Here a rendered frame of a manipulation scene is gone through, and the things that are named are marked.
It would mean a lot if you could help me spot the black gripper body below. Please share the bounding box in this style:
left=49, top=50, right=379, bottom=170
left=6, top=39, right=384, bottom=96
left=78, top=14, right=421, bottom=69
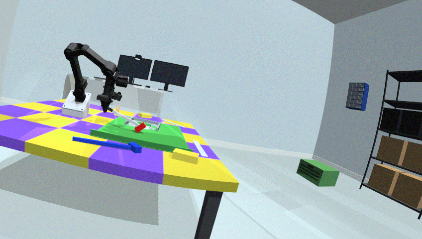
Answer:
left=97, top=84, right=115, bottom=101

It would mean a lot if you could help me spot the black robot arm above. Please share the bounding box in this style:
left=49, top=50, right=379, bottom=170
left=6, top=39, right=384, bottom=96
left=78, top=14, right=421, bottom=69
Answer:
left=64, top=43, right=128, bottom=103

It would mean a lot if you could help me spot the yellow rectangular block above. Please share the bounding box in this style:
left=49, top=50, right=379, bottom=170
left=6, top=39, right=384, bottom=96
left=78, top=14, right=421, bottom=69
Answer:
left=138, top=113, right=152, bottom=119
left=172, top=148, right=199, bottom=164

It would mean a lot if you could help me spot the blue putter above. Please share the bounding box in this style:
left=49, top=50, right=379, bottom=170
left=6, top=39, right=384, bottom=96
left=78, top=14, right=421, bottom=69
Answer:
left=72, top=136, right=142, bottom=153

